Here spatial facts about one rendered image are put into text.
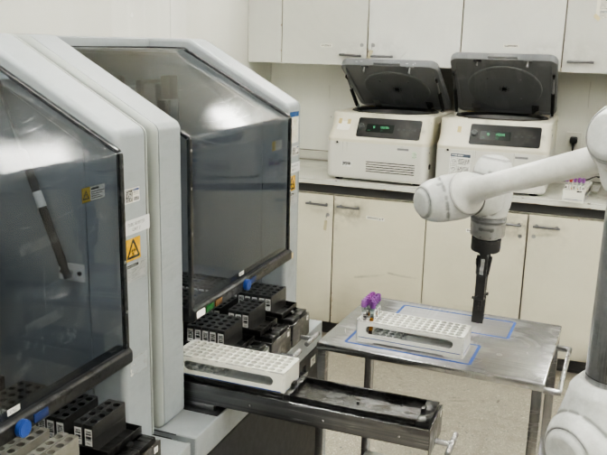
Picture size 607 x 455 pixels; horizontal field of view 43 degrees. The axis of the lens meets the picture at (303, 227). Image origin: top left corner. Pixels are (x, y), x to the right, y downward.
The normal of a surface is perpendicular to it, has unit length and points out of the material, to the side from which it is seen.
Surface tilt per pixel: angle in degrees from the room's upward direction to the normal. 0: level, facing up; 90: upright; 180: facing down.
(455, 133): 59
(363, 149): 90
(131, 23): 90
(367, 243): 90
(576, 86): 90
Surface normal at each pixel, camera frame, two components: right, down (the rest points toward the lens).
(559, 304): -0.37, 0.21
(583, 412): -0.81, -0.11
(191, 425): 0.02, -0.97
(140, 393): 0.93, 0.11
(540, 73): -0.24, 0.90
